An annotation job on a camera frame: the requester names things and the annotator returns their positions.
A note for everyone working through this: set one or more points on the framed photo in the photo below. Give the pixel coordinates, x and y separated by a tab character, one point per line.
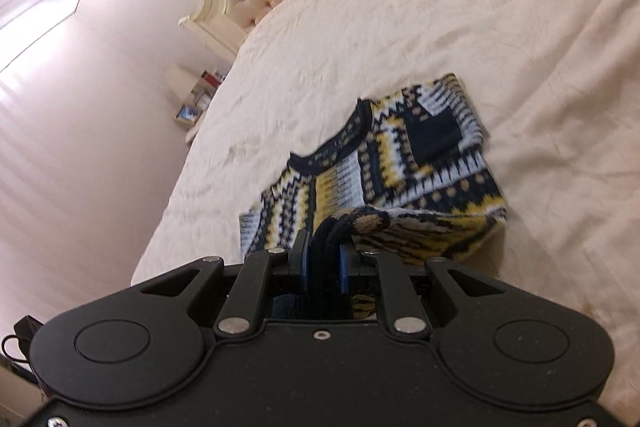
186	113

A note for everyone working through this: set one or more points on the red box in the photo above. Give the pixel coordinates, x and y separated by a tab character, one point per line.
212	79

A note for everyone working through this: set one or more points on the cream nightstand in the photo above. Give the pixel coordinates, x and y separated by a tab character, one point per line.
200	129

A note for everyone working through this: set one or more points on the white table lamp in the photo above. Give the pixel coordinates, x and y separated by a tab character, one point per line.
182	82

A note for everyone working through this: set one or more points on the bed with cream bedspread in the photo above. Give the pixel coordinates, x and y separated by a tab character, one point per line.
500	17

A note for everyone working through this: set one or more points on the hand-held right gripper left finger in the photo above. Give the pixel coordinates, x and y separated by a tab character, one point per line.
301	267

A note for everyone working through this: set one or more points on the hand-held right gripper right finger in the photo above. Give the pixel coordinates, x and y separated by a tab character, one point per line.
345	274

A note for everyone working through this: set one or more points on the patterned knit sweater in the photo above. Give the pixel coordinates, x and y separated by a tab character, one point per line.
400	167

